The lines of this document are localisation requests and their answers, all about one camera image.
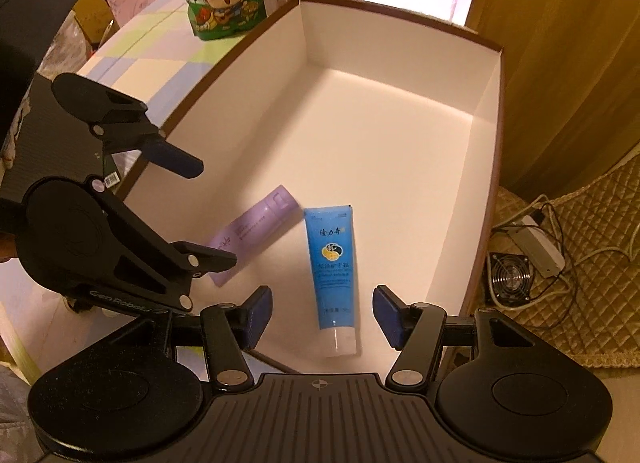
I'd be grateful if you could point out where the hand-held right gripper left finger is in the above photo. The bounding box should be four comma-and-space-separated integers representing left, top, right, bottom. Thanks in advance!
125, 285, 274, 392

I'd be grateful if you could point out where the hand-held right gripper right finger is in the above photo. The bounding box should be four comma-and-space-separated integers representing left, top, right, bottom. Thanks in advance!
372, 285, 538, 390

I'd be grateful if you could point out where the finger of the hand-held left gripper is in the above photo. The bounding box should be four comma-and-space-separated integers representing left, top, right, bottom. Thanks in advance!
51, 72, 204, 180
90, 178, 237, 313

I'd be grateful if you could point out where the purple cosmetic tube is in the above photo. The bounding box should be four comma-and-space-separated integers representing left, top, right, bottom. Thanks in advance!
207, 184, 301, 288

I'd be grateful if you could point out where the blue hand cream tube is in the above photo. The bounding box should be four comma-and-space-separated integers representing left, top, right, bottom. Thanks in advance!
303, 204, 359, 358

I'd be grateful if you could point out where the white cardboard box brown outside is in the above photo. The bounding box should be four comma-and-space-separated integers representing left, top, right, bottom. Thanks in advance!
122, 0, 506, 379

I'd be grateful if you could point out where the small black cooling fan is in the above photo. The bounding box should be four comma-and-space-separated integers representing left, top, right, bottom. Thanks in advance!
486, 252, 537, 307

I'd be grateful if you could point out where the brown cardboard carton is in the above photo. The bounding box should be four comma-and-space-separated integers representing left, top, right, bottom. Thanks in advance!
74, 0, 119, 47

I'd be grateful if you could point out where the white power strip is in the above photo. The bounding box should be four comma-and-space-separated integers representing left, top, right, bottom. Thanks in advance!
509, 214, 567, 280

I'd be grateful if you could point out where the beige quilted cushion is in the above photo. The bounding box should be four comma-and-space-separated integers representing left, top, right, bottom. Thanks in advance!
482, 153, 640, 386

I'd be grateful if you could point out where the golden brown curtain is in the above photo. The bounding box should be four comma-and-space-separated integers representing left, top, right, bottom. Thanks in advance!
465, 0, 640, 194

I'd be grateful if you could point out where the black power cable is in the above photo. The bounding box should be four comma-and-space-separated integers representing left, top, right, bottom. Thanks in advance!
492, 196, 633, 289

